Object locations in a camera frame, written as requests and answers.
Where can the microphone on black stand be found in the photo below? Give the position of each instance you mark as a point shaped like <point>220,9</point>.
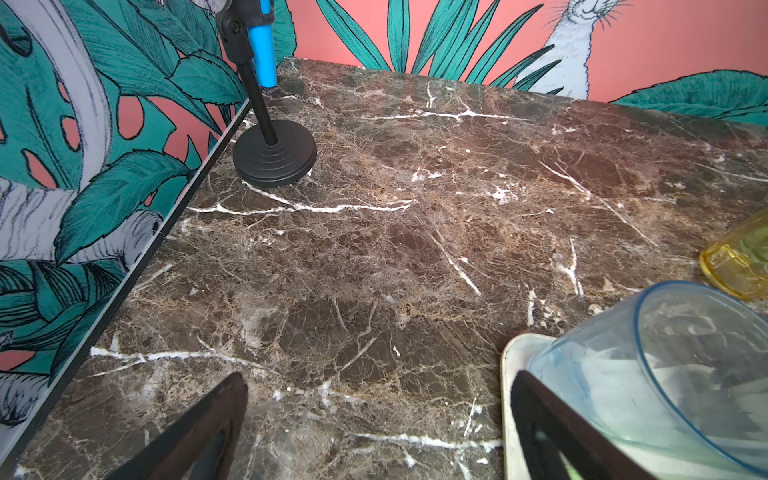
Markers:
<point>274,153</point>

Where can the blue tall plastic glass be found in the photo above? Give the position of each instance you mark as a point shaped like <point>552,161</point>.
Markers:
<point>675,376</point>

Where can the short yellow glass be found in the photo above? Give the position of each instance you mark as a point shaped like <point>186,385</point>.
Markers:
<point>737,262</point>

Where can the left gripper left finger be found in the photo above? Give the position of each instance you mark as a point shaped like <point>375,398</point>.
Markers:
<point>201,444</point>

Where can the beige plastic tray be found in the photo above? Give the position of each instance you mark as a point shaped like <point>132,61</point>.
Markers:
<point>659,406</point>

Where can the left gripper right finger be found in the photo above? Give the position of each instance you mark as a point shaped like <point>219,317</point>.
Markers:
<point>555,439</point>

